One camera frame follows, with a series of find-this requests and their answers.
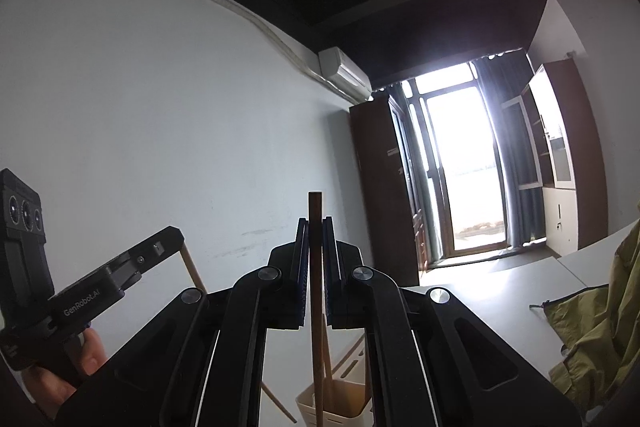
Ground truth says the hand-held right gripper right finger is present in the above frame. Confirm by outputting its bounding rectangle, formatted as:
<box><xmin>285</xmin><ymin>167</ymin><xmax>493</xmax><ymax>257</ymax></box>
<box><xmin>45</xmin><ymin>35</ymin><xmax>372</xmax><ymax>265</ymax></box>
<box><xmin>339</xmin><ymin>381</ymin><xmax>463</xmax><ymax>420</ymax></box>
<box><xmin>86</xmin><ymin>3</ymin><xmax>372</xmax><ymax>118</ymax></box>
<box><xmin>322</xmin><ymin>216</ymin><xmax>583</xmax><ymax>427</ymax></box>

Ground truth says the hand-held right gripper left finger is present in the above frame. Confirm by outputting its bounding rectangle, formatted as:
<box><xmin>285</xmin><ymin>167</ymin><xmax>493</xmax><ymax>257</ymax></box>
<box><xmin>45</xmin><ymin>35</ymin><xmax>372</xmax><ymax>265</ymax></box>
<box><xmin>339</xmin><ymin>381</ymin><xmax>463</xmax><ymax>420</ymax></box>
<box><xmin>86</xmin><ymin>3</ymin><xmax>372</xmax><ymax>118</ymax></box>
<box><xmin>54</xmin><ymin>217</ymin><xmax>308</xmax><ymax>427</ymax></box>

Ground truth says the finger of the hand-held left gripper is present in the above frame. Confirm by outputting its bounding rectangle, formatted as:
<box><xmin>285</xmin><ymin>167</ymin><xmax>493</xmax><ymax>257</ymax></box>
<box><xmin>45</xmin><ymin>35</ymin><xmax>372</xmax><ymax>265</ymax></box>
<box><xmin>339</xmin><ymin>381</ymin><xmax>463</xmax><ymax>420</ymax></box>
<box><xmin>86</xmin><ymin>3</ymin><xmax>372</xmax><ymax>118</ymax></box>
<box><xmin>107</xmin><ymin>225</ymin><xmax>187</xmax><ymax>288</ymax></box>

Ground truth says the light wooden chopstick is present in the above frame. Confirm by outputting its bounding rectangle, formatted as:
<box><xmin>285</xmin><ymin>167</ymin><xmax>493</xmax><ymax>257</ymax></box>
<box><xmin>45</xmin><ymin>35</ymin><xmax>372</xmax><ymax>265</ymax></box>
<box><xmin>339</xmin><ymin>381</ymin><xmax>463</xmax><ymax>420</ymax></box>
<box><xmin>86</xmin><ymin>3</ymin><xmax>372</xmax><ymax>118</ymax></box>
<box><xmin>180</xmin><ymin>243</ymin><xmax>299</xmax><ymax>424</ymax></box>

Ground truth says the cream plastic utensil holder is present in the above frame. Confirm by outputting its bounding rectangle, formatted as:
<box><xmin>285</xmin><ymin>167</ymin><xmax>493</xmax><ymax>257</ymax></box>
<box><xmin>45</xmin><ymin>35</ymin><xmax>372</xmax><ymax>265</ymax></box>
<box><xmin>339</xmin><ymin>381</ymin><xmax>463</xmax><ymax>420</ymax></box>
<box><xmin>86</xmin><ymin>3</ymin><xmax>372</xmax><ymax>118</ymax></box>
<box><xmin>295</xmin><ymin>336</ymin><xmax>373</xmax><ymax>427</ymax></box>

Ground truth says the person's left hand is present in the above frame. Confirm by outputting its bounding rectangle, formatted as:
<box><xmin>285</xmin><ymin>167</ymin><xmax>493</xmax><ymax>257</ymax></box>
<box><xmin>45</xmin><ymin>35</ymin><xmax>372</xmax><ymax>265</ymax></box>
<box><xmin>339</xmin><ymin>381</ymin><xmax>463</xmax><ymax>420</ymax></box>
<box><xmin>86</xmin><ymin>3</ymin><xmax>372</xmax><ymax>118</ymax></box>
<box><xmin>25</xmin><ymin>329</ymin><xmax>109</xmax><ymax>417</ymax></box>

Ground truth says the dark brown wardrobe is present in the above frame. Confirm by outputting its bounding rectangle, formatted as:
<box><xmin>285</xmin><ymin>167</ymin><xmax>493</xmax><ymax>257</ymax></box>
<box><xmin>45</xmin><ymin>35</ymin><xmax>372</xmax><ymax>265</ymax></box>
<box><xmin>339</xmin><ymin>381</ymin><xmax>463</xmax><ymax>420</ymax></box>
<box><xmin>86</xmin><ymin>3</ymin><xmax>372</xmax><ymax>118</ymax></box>
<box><xmin>348</xmin><ymin>94</ymin><xmax>426</xmax><ymax>288</ymax></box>

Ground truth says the glass balcony door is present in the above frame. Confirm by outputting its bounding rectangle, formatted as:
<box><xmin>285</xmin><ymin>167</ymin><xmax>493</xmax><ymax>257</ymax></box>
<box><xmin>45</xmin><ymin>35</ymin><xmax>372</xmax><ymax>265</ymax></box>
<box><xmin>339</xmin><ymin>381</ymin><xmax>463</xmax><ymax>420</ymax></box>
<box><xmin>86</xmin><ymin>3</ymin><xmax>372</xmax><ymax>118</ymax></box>
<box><xmin>400</xmin><ymin>63</ymin><xmax>513</xmax><ymax>265</ymax></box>

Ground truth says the white air conditioner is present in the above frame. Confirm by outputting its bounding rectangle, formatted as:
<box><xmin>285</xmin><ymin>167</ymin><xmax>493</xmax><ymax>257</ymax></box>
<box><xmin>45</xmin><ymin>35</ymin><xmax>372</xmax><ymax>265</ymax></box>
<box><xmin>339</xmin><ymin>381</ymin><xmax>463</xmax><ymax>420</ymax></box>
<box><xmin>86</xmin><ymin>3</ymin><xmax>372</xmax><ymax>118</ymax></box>
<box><xmin>317</xmin><ymin>47</ymin><xmax>373</xmax><ymax>104</ymax></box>

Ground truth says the olive green jacket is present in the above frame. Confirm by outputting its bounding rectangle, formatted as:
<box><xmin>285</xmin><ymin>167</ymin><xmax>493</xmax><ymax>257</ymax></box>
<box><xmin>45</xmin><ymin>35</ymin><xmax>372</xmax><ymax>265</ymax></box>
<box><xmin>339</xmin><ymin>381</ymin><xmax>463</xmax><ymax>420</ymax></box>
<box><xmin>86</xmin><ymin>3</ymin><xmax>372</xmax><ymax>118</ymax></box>
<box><xmin>530</xmin><ymin>217</ymin><xmax>640</xmax><ymax>413</ymax></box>

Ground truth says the brown cabinet with glass doors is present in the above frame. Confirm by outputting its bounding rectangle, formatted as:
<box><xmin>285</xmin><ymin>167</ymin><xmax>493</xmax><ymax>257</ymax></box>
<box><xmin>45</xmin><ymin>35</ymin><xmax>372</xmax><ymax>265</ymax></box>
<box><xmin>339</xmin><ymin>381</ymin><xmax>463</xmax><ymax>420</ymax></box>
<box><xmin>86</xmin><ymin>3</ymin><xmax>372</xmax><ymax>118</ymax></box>
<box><xmin>501</xmin><ymin>58</ymin><xmax>610</xmax><ymax>258</ymax></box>

